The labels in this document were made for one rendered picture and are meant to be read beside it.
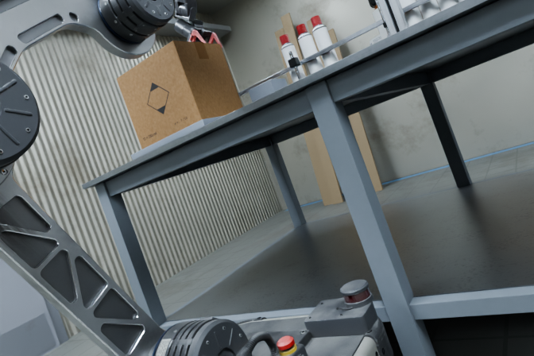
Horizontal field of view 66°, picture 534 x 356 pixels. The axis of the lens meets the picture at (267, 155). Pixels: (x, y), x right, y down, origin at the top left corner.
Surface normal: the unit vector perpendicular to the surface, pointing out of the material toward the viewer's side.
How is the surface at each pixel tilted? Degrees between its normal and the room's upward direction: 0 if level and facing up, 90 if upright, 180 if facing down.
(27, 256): 90
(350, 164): 90
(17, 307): 90
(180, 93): 90
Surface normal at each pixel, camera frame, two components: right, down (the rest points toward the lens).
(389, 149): -0.52, 0.18
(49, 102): 0.78, -0.29
